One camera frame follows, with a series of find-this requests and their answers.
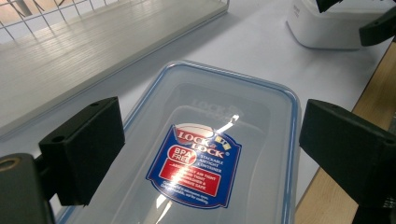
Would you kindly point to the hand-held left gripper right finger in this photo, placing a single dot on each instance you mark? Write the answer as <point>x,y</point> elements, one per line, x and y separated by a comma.
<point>351,155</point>

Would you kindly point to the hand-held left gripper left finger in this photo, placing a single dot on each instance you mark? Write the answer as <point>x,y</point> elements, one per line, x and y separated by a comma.
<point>84,152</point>

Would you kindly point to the white square container with lid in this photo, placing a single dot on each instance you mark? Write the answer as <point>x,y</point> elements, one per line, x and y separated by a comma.
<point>323,31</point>

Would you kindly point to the clear plastic container lid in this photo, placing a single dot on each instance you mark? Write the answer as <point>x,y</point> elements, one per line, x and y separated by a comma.
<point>218,102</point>

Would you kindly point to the white ribbed board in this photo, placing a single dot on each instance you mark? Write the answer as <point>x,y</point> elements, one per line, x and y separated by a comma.
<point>93,53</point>

